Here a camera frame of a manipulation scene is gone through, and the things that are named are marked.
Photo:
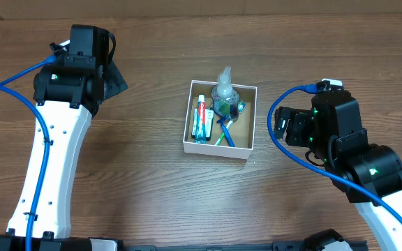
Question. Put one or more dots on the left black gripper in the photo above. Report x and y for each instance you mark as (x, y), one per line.
(116, 81)

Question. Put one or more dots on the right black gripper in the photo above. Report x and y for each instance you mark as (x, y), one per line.
(281, 123)

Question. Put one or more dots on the green white toothbrush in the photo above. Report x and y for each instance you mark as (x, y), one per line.
(236, 111)

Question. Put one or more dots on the blue disposable razor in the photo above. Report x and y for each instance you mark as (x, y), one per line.
(226, 124)

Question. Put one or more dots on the purple hand soap pump bottle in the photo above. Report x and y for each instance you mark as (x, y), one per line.
(225, 97)

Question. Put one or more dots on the green white soap packet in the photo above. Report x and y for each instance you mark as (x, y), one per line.
(208, 126)

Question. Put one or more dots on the red green toothpaste tube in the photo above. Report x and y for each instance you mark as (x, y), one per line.
(200, 133)

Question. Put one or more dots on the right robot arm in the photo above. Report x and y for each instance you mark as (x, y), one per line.
(319, 127)

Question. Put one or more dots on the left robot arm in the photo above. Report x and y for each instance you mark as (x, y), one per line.
(69, 87)

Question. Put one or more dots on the white cardboard box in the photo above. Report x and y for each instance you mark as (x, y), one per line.
(241, 131)

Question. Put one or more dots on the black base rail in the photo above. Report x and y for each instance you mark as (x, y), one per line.
(275, 246)

